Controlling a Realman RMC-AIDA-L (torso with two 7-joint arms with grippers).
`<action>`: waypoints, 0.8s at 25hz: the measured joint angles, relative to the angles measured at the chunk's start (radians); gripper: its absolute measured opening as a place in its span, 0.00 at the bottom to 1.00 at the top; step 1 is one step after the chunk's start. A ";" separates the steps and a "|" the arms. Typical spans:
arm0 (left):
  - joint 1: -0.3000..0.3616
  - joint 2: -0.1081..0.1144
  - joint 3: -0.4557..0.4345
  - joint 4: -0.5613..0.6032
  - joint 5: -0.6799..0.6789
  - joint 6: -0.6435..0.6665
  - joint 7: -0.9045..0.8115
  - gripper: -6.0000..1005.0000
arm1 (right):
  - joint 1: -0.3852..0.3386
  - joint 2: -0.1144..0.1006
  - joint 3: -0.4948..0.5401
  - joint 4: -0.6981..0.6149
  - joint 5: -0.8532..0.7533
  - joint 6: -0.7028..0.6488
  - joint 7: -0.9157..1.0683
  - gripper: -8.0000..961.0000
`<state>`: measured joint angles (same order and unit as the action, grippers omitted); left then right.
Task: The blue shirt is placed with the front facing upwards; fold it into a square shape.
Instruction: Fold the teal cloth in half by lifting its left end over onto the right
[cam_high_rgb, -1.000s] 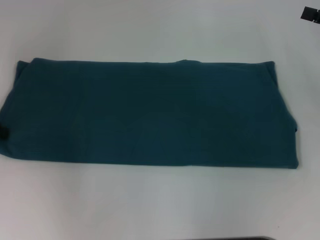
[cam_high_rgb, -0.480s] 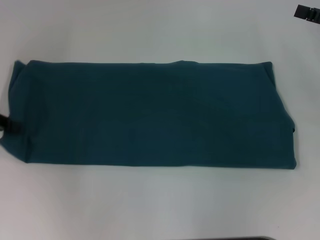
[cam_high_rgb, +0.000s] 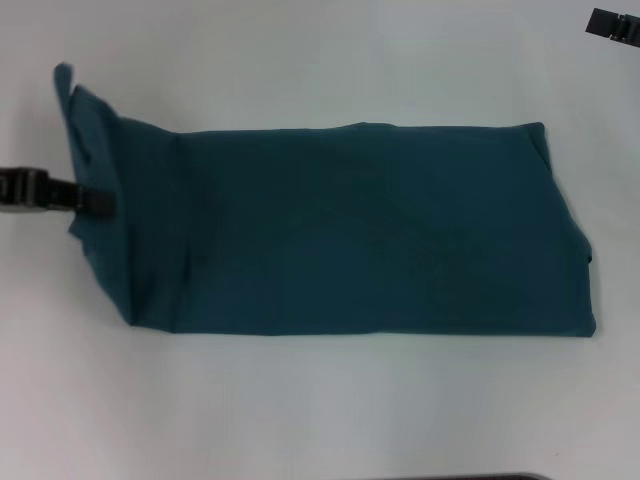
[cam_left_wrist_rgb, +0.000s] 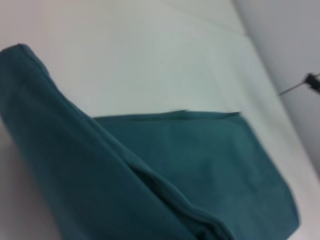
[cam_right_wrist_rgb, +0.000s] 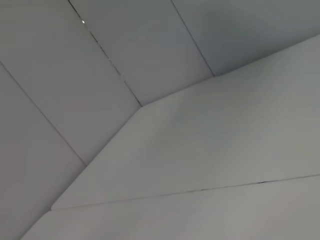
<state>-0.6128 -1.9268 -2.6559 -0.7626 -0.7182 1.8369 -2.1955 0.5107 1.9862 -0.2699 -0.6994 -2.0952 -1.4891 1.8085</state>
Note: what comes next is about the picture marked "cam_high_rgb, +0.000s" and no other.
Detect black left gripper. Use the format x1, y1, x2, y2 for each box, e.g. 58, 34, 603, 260
0, 168, 118, 218

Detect teal blue t-shirt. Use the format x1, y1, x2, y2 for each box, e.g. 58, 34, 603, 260
53, 62, 599, 339

